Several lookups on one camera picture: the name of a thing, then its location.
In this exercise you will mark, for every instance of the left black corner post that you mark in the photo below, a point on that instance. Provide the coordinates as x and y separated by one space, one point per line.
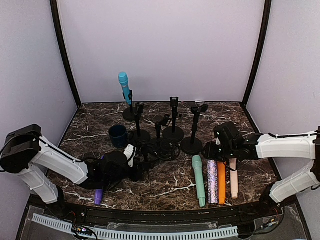
63 51

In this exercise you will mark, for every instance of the right black corner post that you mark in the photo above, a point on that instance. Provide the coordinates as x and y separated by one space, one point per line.
258 52

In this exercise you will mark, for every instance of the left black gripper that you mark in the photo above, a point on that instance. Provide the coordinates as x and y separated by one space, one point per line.
138 171

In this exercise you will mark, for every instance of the orange microphone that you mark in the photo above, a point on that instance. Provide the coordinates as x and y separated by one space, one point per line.
221 171

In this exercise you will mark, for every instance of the dark blue mug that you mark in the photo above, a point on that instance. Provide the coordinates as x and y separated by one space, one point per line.
121 137

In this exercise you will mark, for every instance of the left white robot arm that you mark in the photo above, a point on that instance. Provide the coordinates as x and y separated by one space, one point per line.
26 149

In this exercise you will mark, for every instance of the silver glitter microphone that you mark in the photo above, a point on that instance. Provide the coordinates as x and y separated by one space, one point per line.
212 182

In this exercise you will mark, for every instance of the mint green microphone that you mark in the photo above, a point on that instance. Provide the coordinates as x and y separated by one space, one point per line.
197 166

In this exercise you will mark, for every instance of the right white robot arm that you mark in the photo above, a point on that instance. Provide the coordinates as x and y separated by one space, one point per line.
230 144

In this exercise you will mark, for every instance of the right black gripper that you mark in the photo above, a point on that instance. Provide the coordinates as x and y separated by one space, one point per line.
210 152

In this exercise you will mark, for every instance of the purple microphone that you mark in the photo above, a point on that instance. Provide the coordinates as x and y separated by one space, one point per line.
98 196

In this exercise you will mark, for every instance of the black tripod shock-mount stand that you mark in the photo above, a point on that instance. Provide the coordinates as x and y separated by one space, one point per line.
169 151

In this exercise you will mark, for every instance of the pale pink microphone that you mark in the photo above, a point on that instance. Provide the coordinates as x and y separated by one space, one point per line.
234 185

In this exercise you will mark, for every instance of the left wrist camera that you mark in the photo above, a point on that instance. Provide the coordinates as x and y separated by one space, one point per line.
130 153

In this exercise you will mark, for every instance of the teal blue microphone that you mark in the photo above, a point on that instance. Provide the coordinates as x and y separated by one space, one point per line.
124 82

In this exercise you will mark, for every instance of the black round-base stand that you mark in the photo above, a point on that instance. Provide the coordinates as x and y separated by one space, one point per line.
192 145
139 136
158 135
129 113
174 133

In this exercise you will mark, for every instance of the black corner post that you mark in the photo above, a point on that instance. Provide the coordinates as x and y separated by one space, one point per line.
63 51
258 52

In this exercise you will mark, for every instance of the white slotted cable duct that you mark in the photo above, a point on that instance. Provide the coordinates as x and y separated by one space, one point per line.
121 231

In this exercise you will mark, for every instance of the black front rail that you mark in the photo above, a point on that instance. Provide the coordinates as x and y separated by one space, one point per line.
242 215

